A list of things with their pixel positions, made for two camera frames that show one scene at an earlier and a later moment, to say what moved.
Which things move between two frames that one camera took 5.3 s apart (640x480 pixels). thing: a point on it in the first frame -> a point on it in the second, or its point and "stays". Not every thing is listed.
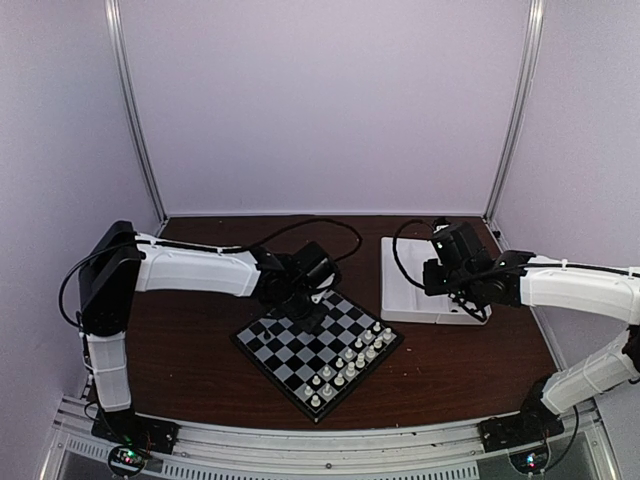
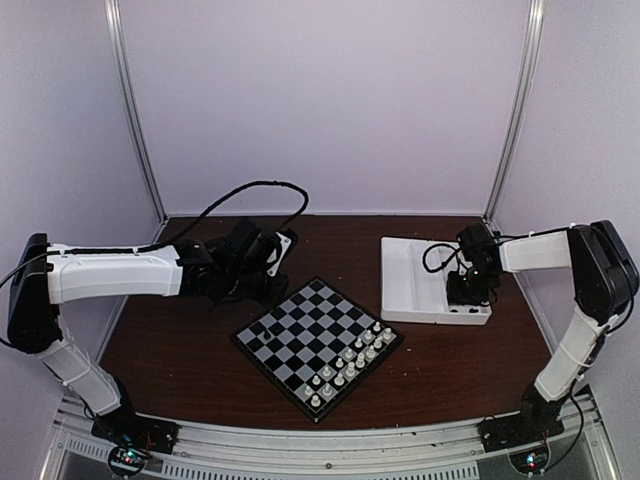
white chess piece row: [335, 376] stays
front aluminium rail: [328, 450] stays
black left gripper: [309, 325] -> [271, 298]
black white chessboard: [319, 370] stays
